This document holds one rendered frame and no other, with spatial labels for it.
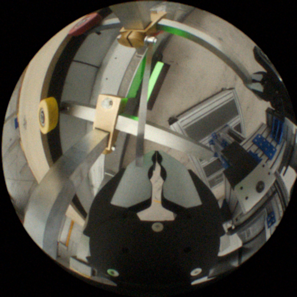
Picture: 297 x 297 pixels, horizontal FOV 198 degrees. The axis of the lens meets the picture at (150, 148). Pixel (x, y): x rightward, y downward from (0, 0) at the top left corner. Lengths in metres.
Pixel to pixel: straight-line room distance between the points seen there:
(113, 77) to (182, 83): 0.76
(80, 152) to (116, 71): 0.35
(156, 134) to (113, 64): 0.36
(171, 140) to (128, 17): 0.25
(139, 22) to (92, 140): 0.22
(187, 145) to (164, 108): 0.82
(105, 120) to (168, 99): 0.86
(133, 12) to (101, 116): 0.21
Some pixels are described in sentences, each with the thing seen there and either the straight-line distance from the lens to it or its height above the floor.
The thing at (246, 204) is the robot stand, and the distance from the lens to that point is 0.27.
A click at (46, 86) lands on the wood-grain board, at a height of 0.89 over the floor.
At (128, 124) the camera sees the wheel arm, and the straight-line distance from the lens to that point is 0.20.
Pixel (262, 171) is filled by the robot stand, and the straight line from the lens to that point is 0.32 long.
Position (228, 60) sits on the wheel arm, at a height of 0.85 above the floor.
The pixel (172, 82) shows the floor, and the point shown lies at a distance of 1.04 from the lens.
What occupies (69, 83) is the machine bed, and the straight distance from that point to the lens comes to 0.36.
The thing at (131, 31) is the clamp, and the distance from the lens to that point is 0.20.
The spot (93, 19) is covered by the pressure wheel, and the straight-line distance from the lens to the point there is 0.28.
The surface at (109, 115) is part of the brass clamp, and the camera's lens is 0.20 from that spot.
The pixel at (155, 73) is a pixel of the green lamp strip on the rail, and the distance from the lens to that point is 0.32.
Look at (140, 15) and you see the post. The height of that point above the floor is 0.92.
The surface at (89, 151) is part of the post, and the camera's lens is 0.15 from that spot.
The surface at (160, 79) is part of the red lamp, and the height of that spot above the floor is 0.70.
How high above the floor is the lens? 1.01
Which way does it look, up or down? 60 degrees down
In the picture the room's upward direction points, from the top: 176 degrees counter-clockwise
